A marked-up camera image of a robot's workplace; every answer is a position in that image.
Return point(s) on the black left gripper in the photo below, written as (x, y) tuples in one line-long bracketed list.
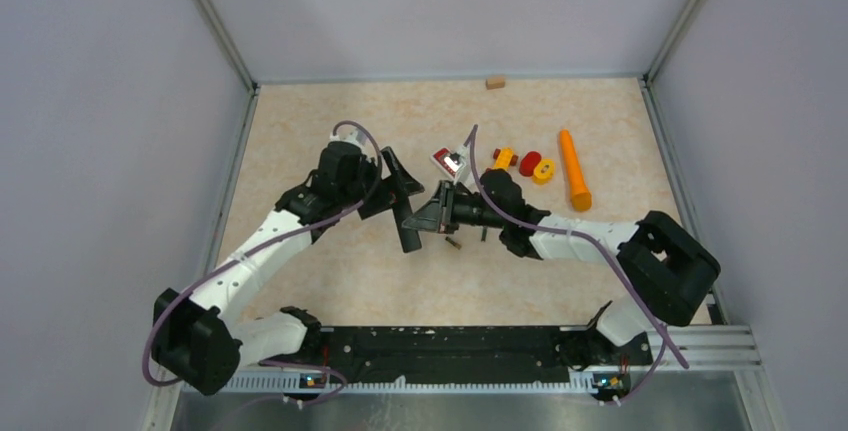
[(386, 193)]

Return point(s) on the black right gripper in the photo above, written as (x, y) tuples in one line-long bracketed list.
[(438, 215)]

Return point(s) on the black remote control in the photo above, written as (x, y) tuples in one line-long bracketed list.
[(409, 239)]

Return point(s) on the white remote control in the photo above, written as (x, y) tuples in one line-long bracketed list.
[(444, 159)]

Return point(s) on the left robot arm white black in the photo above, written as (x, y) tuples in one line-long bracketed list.
[(197, 334)]

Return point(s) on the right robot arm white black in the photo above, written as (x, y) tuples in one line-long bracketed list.
[(666, 272)]

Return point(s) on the brown gold AAA battery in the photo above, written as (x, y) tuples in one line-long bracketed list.
[(453, 243)]

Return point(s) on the yellow toy car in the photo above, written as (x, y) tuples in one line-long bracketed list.
[(504, 159)]

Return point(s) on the red yellow toy piece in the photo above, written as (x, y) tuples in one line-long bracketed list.
[(539, 169)]

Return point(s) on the small wooden block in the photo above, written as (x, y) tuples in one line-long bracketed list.
[(495, 82)]

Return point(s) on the orange toy carrot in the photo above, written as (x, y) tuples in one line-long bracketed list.
[(579, 193)]

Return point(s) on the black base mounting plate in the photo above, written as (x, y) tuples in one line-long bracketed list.
[(468, 355)]

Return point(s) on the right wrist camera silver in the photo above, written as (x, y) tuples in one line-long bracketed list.
[(464, 173)]

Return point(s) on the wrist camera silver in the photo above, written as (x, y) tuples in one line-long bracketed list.
[(464, 173), (355, 138)]

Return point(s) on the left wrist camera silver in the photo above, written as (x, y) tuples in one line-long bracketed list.
[(355, 138)]

